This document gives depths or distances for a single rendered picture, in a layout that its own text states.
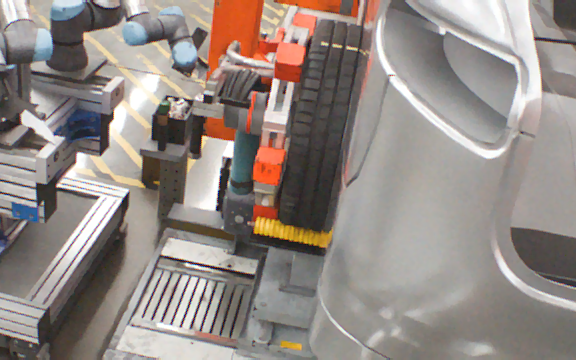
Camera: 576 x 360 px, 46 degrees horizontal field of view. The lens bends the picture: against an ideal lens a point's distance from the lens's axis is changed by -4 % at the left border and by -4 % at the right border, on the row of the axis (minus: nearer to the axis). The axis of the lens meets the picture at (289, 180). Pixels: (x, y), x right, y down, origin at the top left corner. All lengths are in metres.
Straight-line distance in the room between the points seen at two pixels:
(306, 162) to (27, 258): 1.14
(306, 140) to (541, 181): 0.66
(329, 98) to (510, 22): 0.97
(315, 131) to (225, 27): 0.79
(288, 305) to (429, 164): 1.45
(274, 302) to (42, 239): 0.89
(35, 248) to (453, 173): 1.87
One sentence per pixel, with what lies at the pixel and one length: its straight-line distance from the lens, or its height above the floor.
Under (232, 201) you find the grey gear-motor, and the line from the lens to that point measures 2.62.
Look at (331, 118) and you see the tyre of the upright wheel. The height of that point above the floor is 1.01.
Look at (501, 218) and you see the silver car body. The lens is 1.08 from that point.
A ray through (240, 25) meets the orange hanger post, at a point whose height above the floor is 0.99.
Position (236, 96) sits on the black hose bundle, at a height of 0.99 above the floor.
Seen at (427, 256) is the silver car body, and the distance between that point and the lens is 1.13.
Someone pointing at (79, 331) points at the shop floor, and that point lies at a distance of 2.61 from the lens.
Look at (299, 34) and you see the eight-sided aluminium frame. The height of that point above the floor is 1.11.
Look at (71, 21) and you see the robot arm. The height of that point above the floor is 0.99.
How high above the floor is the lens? 1.82
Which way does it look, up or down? 31 degrees down
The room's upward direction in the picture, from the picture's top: 10 degrees clockwise
